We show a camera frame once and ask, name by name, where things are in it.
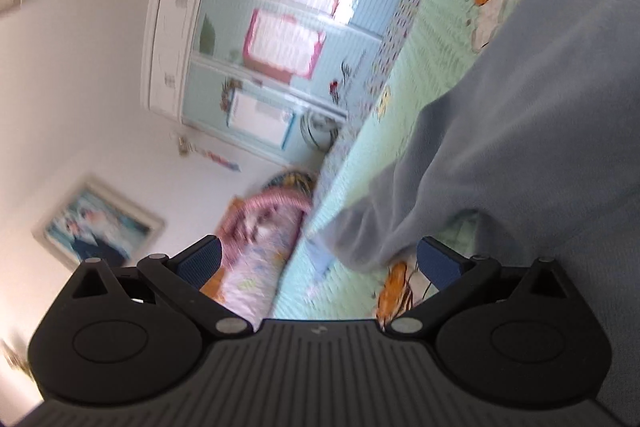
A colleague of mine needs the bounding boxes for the blue fleece pants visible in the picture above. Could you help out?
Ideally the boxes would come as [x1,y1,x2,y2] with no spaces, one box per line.
[314,0,639,424]

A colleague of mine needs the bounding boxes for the pink knitted blanket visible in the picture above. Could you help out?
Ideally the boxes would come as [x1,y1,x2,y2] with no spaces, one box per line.
[216,169,317,269]

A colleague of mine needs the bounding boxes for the framed wedding photo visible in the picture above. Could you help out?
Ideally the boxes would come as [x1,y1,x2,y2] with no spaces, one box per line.
[32,174,165,269]

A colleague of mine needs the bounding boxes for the sliding door wardrobe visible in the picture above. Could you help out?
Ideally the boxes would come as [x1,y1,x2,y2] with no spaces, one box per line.
[141,0,399,169]

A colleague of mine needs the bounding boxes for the green quilted bee bedspread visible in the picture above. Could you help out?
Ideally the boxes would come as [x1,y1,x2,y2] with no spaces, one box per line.
[269,0,576,323]

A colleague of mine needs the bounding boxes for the wall lamp with tassel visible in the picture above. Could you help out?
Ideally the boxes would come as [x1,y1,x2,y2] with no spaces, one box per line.
[176,134,241,172]

